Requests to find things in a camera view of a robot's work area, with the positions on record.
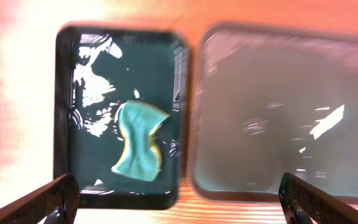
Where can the yellow green sponge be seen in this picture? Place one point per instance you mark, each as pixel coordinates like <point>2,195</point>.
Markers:
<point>141,158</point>

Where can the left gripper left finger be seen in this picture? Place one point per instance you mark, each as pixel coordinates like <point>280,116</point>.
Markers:
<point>55,202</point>

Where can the small black water tray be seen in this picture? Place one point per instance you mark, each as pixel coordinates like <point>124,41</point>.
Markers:
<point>98,72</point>

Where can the large dark serving tray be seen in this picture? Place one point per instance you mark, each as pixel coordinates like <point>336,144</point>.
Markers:
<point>272,101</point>

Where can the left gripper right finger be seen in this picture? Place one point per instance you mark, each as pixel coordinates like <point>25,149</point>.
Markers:
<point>304,203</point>

